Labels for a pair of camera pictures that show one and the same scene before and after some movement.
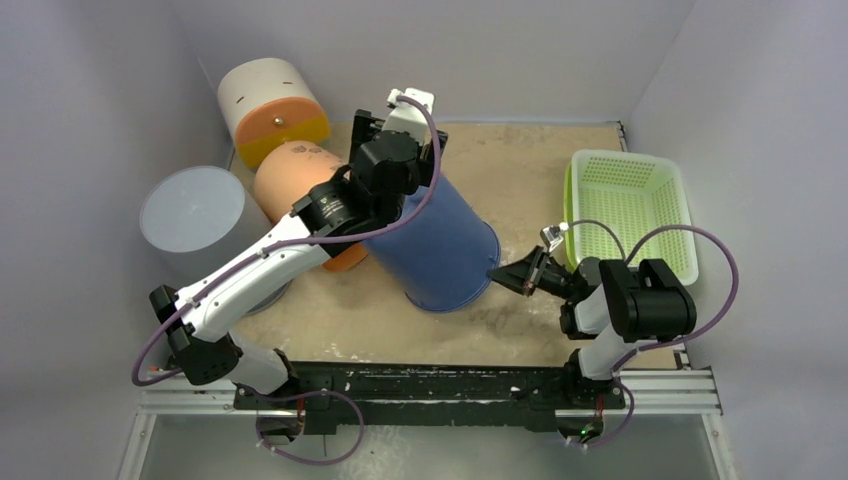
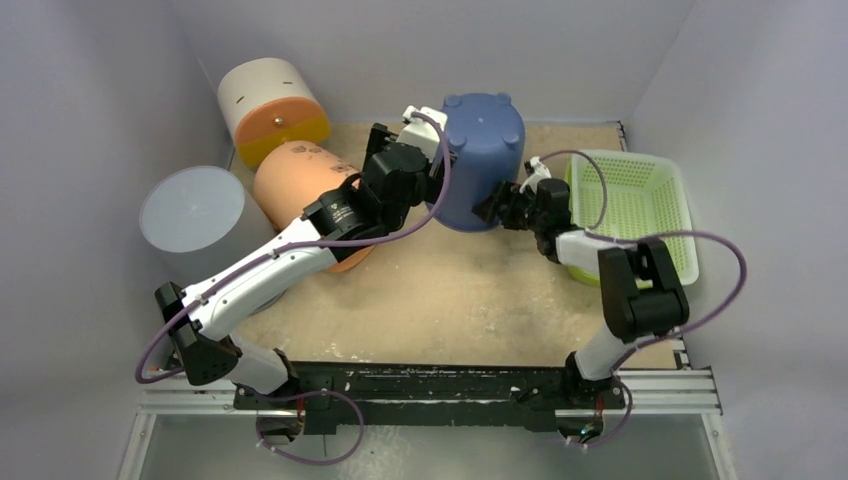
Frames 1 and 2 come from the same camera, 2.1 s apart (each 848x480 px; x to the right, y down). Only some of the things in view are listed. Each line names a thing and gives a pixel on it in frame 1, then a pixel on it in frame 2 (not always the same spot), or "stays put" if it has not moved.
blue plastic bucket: (441, 258) → (486, 144)
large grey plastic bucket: (194, 216) stays put
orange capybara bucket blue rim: (287, 173) stays put
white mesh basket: (630, 207) stays put
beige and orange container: (266, 102) stays put
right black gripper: (535, 273) → (502, 206)
